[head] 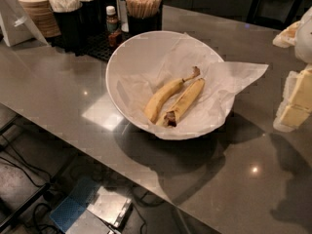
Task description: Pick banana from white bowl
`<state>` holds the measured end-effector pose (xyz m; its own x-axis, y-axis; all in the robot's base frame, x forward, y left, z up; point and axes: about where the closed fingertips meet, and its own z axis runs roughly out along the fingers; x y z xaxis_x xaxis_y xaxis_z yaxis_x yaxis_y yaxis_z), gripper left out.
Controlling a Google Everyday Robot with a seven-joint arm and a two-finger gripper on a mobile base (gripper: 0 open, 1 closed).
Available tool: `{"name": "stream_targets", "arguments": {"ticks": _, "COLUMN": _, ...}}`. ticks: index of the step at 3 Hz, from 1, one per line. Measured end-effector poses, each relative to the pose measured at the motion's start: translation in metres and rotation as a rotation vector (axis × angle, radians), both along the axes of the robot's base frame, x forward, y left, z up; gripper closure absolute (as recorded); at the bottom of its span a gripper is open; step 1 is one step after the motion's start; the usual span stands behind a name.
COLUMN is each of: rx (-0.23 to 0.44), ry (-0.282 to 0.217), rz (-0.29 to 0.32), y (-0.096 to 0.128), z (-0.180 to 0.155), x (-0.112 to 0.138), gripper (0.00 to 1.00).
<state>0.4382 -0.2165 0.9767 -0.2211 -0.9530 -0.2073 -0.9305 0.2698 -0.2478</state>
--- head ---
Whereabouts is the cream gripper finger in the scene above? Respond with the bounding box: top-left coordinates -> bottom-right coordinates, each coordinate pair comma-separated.
273,67 -> 312,132
272,21 -> 300,48

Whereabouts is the yellow banana with brown end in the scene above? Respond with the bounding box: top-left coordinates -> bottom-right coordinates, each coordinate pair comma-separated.
156,78 -> 206,128

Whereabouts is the white tilted bowl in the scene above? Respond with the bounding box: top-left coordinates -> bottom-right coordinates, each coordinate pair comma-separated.
104,30 -> 228,138

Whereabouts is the white paper liner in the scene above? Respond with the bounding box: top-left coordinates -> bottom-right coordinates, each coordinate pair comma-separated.
116,32 -> 269,141

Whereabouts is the black cup of wooden stirrers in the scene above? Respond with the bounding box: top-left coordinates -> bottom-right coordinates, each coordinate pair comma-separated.
126,0 -> 162,34

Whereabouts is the small brown sauce bottle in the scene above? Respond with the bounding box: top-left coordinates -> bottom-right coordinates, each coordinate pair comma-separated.
106,6 -> 122,48

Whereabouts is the black rubber mat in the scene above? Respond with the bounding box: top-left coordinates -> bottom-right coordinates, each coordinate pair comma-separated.
50,32 -> 132,61

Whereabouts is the silver metal box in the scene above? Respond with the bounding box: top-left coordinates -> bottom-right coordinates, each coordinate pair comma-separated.
87,186 -> 132,228

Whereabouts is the black cup of white packets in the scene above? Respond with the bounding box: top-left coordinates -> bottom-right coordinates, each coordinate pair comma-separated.
49,0 -> 86,52

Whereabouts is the stack of brown paper cups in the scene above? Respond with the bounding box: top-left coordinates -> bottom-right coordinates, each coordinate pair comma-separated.
20,0 -> 60,38

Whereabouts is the blue perforated box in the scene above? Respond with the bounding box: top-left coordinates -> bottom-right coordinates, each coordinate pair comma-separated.
50,176 -> 99,233

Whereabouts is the white napkin holder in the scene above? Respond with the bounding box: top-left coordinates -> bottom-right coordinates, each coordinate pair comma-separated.
0,0 -> 47,47

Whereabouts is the black floor cable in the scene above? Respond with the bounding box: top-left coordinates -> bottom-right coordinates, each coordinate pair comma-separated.
0,134 -> 53,188

